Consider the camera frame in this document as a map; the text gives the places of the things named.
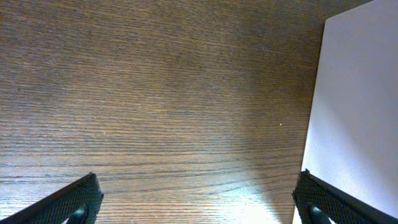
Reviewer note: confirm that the white cardboard box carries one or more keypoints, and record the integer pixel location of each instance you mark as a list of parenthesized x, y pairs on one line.
[(352, 132)]

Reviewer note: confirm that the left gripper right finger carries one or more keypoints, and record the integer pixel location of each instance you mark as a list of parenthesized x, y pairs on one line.
[(320, 202)]

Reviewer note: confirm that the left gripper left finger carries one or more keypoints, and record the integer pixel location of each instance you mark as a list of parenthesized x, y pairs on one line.
[(78, 202)]

